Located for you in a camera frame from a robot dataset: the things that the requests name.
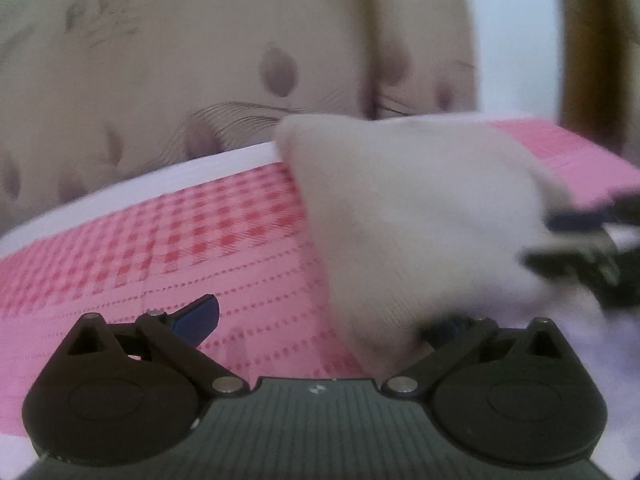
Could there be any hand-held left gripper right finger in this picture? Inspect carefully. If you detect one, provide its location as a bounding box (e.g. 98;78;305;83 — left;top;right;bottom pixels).
381;314;570;397

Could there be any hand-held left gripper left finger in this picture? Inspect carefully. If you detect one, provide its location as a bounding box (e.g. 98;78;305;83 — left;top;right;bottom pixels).
64;294;251;398

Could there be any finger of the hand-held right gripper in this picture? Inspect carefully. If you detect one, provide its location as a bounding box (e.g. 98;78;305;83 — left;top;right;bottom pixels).
522;232;640;311
547;195;640;231

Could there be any small white garment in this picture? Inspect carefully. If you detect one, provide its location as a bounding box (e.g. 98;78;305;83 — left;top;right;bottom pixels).
275;112;621;381

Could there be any pink checked bed sheet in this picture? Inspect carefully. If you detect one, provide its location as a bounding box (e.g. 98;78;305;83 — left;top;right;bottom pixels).
0;117;640;480

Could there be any beige tulip print curtain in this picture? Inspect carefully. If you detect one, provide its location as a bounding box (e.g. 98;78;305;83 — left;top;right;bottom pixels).
0;0;478;236

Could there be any wooden bed post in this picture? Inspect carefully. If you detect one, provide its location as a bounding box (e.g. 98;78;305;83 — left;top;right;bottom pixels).
557;0;640;153

